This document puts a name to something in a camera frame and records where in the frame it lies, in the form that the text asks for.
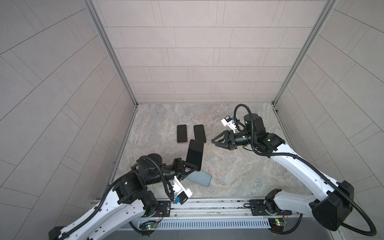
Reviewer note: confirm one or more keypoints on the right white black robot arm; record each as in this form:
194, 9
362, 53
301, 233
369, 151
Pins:
330, 202

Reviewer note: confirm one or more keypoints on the aluminium mounting rail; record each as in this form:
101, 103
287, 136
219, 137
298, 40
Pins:
212, 213

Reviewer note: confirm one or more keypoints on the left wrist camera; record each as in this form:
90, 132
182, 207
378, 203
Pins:
181, 194

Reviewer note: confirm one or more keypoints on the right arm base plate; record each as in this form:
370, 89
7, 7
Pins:
259, 208

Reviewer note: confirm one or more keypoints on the purple phone black screen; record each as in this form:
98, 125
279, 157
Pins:
182, 135

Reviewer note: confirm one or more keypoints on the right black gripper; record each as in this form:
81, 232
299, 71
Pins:
230, 136

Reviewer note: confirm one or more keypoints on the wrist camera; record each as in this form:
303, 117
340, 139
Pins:
230, 123
181, 194

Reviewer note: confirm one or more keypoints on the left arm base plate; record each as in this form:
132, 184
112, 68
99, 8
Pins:
163, 209

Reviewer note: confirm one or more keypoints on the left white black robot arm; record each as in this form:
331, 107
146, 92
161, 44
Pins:
128, 198

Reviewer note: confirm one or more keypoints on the green circuit board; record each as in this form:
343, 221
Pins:
149, 225
277, 224

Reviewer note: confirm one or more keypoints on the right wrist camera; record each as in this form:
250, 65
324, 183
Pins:
230, 123

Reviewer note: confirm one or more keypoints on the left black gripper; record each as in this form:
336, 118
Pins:
178, 167

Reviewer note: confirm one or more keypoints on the left green circuit board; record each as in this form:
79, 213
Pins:
149, 225

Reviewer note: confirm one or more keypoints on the light blue phone case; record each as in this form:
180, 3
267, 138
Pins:
200, 177

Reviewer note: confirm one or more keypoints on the right green circuit board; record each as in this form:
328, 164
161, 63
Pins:
277, 224

